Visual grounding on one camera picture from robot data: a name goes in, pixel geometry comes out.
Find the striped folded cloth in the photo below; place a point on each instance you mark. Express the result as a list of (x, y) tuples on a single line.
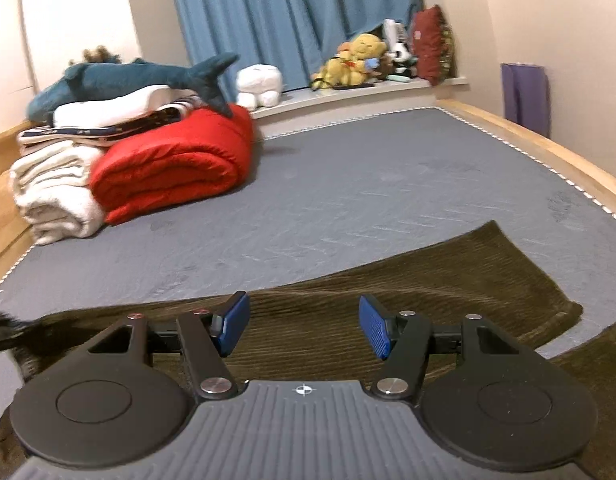
[(88, 132)]

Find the yellow plush toy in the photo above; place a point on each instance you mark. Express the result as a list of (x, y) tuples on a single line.
[(353, 57)]

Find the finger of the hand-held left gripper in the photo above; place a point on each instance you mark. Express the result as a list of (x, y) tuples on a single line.
[(5, 330)]

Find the dark red cushion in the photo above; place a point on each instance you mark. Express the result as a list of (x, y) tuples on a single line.
[(430, 45)]

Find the brown plush toy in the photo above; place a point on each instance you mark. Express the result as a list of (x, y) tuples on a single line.
[(100, 55)]

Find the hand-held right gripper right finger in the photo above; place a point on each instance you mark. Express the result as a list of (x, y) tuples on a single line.
[(375, 325)]

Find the white folded blanket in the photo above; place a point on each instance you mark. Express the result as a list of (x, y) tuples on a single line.
[(53, 195)]

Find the blue shark plush toy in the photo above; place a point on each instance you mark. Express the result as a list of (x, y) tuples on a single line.
[(113, 80)]

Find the white plush toy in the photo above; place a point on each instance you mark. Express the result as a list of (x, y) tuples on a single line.
[(259, 85)]

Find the grey quilted mattress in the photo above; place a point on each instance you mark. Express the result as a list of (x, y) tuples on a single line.
[(363, 185)]

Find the red folded blanket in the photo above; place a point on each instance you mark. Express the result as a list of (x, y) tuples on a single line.
[(178, 160)]

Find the blue curtain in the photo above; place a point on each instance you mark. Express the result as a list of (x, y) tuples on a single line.
[(288, 20)]

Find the white pillow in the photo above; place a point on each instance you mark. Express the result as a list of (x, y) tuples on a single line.
[(118, 105)]

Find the panda plush toy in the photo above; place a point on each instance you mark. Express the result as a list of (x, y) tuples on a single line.
[(402, 60)]

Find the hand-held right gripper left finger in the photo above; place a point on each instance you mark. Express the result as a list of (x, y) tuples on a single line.
[(235, 320)]

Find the purple rolled mat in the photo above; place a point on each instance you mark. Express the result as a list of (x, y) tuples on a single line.
[(525, 100)]

